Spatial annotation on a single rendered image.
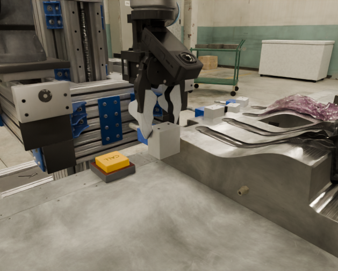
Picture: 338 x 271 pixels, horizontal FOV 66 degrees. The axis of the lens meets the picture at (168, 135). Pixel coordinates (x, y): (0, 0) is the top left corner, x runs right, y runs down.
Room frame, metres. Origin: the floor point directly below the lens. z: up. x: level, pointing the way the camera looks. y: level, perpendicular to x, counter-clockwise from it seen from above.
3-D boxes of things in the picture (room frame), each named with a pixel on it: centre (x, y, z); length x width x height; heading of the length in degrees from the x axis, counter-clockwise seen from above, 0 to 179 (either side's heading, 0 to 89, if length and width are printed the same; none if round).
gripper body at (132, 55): (0.47, 0.03, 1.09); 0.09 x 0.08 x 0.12; 41
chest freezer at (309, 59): (6.99, -3.26, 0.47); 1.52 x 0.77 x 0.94; 45
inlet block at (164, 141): (0.48, 0.04, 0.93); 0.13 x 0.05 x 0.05; 41
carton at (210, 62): (8.86, -1.27, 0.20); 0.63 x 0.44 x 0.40; 135
